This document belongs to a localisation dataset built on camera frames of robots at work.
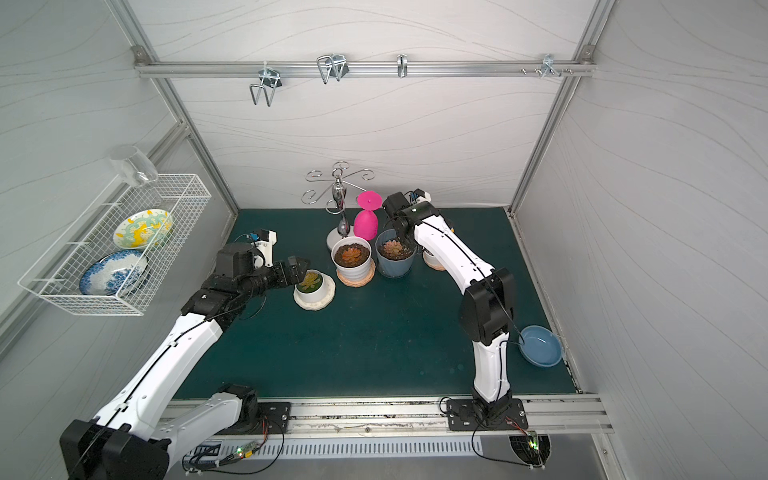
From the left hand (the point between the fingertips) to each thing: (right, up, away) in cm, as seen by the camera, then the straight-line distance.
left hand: (298, 263), depth 77 cm
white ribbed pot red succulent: (+12, +1, +17) cm, 20 cm away
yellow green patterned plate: (-35, +9, -7) cm, 37 cm away
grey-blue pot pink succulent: (+26, +1, +19) cm, 32 cm away
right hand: (+41, +11, +6) cm, 43 cm away
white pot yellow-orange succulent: (0, -8, +14) cm, 16 cm away
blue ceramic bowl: (+68, -25, +8) cm, 73 cm away
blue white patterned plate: (-34, -1, -14) cm, 37 cm away
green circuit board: (-10, -43, -8) cm, 45 cm away
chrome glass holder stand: (+7, +17, +16) cm, 25 cm away
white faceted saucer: (+1, -15, +17) cm, 22 cm away
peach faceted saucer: (+39, -2, +25) cm, 46 cm away
